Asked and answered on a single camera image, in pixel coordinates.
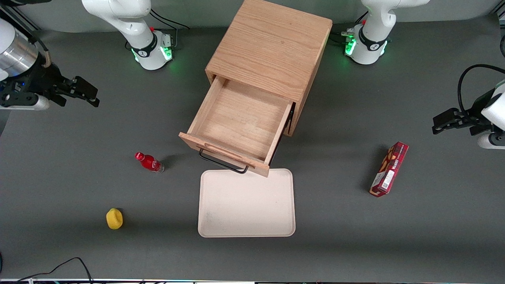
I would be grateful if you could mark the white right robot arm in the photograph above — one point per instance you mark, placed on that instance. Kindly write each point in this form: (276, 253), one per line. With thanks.
(130, 19)

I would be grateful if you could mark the yellow lemon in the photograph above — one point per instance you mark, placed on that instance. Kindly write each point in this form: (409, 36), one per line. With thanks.
(114, 219)

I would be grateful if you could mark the beige rectangular tray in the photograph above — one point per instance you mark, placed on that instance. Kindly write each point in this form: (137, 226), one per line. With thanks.
(246, 207)

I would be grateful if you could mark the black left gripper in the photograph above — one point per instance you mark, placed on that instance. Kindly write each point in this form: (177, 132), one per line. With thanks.
(472, 117)

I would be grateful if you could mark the aluminium frame rail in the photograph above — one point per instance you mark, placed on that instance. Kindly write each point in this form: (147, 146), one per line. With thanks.
(500, 15)
(23, 24)

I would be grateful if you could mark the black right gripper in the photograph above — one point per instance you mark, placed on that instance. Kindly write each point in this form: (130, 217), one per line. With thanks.
(44, 80)

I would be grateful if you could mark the red snack box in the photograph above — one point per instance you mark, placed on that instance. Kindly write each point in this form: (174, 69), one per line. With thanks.
(389, 169)

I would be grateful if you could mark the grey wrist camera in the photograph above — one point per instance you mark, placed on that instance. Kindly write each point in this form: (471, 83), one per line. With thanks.
(491, 141)
(37, 103)

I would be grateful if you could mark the wooden drawer cabinet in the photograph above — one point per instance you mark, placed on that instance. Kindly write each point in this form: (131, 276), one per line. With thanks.
(272, 47)

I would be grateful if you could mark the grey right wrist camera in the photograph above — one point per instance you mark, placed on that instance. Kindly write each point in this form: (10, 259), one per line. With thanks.
(37, 103)

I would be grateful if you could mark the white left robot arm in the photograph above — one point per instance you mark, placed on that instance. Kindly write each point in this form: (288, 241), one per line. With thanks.
(371, 39)

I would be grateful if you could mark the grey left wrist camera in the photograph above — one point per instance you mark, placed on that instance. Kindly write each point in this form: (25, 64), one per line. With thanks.
(491, 141)

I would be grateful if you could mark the small red bottle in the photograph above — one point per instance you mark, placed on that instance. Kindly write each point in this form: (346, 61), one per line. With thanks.
(150, 162)

